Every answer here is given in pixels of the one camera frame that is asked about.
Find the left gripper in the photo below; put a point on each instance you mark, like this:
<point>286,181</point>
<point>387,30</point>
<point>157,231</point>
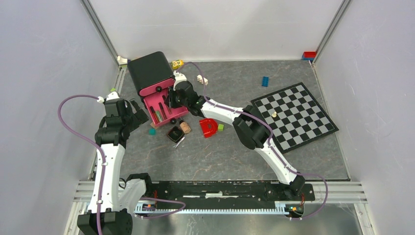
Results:
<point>139,117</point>

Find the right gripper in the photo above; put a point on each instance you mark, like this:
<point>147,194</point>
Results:
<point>171,99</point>

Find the red lipstick tube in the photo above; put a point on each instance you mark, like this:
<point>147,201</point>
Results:
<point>154,115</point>

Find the green lip balm tube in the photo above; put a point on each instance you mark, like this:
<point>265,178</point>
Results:
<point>159,116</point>

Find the brown lip gloss tube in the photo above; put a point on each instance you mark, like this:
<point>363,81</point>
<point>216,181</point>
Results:
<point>167,105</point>

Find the small red lipstick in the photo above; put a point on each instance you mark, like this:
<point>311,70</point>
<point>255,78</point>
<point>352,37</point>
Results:
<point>162,111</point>

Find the black pink drawer organizer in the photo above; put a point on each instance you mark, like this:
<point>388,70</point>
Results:
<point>152,75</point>

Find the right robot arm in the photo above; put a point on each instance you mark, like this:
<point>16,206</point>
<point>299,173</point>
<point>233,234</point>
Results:
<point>252,130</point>

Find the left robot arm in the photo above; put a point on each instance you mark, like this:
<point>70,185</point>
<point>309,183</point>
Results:
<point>110,212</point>

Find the wooden cube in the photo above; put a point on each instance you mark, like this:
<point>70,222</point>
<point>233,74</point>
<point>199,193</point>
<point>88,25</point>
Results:
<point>152,124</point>

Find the teal cube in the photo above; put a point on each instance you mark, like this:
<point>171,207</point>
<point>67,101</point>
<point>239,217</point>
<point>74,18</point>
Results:
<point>152,132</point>

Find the white lego brick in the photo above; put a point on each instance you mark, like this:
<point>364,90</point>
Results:
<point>202,80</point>

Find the yellow toy block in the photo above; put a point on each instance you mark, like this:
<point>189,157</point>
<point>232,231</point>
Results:
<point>176,64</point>

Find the foundation bottle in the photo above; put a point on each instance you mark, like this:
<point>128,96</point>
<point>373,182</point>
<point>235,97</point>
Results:
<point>184,126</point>

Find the black compact case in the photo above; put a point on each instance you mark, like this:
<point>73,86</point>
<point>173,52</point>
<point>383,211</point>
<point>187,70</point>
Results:
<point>175,134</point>

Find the red D-shaped toy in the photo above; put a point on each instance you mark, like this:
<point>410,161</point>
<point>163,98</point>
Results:
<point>209,127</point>

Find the silver tweezers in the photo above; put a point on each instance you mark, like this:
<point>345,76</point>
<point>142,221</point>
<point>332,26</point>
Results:
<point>178,143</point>

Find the white toy block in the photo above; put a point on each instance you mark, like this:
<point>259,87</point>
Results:
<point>121,61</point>

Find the blue lego brick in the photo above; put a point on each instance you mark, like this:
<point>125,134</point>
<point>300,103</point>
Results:
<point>265,81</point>

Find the black white chessboard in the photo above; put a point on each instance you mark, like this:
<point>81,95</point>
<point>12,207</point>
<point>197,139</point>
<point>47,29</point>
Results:
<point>300,117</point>

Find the red blue corner blocks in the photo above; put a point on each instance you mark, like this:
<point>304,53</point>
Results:
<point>309,55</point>

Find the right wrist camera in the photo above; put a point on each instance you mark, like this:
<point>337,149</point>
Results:
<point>178,78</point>

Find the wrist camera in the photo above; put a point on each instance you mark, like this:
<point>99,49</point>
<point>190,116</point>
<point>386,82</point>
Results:
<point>111,96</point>
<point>178,78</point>

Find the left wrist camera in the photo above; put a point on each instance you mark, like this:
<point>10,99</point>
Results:
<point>111,96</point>

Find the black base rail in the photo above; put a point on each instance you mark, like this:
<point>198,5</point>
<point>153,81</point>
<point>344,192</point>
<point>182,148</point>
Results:
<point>226,195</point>

